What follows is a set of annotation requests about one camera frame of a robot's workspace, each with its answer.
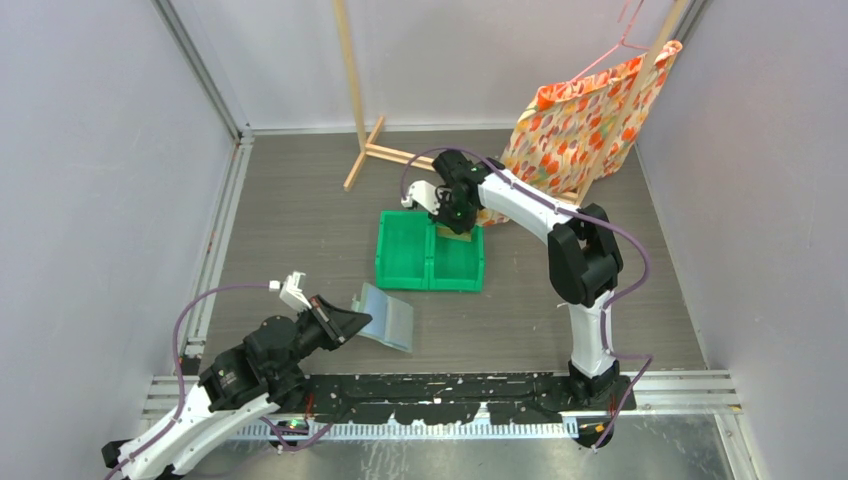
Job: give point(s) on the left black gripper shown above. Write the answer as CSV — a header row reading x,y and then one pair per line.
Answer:
x,y
340,325

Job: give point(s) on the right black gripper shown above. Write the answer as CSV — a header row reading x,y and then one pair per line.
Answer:
x,y
458,227

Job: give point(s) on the sage green card holder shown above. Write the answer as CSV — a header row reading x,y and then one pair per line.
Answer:
x,y
392,323

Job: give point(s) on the green plastic double bin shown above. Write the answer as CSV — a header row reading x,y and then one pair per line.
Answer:
x,y
414,253

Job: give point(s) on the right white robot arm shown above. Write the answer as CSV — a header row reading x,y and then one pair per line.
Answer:
x,y
584,259

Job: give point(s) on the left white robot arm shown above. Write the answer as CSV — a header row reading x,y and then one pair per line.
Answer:
x,y
227,396

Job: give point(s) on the wooden clothes rack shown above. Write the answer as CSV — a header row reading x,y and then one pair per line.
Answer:
x,y
367,139

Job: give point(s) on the floral orange fabric bag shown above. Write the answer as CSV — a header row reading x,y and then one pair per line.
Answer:
x,y
559,137

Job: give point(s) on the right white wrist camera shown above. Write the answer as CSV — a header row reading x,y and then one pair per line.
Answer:
x,y
421,194

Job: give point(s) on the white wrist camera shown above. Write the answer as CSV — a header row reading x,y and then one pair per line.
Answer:
x,y
292,294
421,194

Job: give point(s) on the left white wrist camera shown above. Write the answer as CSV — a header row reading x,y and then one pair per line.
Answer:
x,y
292,294

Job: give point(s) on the aluminium rail with slots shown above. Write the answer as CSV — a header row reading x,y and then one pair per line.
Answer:
x,y
480,428

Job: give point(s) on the pink wire hanger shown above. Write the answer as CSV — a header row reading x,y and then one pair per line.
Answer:
x,y
623,41

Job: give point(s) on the aluminium corner frame post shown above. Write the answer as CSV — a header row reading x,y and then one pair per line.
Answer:
x,y
187,47

